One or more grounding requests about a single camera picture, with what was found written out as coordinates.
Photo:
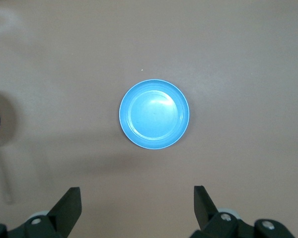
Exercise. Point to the brown table mat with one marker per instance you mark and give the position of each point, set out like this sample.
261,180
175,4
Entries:
238,74

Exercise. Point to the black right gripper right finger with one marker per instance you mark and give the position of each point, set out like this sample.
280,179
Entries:
203,208

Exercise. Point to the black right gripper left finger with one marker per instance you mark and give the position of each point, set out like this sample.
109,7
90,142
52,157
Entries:
64,210

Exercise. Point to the light blue plate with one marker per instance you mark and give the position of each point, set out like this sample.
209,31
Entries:
154,116

